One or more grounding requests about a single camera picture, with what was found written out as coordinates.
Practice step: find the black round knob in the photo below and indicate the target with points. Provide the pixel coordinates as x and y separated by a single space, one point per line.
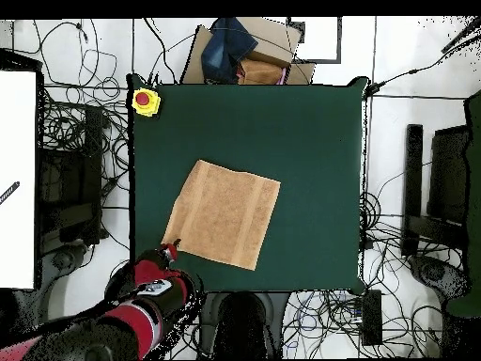
433 272
62 260

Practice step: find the blue jeans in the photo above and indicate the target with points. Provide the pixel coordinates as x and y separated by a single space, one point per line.
225 49

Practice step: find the dark green fabric panel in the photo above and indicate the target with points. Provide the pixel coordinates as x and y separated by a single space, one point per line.
475 188

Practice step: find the black panel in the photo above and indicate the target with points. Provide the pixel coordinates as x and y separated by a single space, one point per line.
449 173

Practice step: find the black equipment rack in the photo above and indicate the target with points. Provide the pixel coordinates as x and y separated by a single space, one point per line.
71 180

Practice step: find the brown folded cloth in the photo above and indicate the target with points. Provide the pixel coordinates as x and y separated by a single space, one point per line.
259 73

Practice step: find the pink cloth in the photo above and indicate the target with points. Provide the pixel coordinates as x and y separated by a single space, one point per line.
284 75

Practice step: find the yellow emergency stop button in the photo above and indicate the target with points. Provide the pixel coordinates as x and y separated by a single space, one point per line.
150 109

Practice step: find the black power box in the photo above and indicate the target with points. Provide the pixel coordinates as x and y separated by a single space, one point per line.
372 319

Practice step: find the brown cardboard box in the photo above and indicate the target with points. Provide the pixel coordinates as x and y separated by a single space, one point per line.
270 41

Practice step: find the white panel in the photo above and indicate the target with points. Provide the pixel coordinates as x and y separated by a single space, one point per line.
17 150

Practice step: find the tan terry towel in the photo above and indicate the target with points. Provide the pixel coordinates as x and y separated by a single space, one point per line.
225 214

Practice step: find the striped black rod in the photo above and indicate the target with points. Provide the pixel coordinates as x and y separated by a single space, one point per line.
10 191

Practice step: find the dark grey stand base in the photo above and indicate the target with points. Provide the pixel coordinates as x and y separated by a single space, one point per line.
443 278
52 278

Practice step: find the black flat bar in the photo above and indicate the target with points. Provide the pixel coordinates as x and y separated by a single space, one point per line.
413 161

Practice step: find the dark green table cloth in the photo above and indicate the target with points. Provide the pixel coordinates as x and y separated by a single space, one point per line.
300 150

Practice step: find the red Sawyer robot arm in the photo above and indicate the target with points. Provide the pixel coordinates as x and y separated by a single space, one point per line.
150 270

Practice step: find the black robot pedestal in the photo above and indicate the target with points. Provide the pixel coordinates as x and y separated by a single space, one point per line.
240 323

